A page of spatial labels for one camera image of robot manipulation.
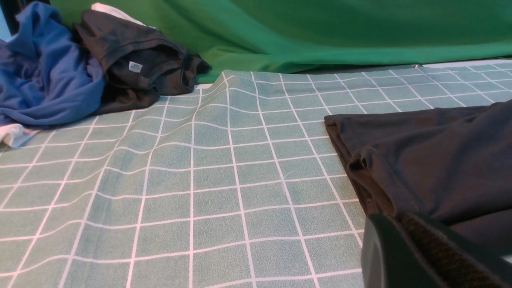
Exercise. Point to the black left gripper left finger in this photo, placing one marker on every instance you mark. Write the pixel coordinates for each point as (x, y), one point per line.
(390, 259)

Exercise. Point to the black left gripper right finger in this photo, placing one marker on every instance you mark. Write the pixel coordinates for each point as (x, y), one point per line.
(459, 262)

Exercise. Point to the dark gray long-sleeve top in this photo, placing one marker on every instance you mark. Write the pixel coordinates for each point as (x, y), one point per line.
(452, 164)

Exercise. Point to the green backdrop cloth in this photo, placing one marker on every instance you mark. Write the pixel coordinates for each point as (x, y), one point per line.
(288, 36)

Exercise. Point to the crumpled dark gray shirt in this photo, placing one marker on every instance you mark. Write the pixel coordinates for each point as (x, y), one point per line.
(140, 63)

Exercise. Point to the blue crumpled garment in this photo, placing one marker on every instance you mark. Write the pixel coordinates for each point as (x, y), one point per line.
(44, 72)

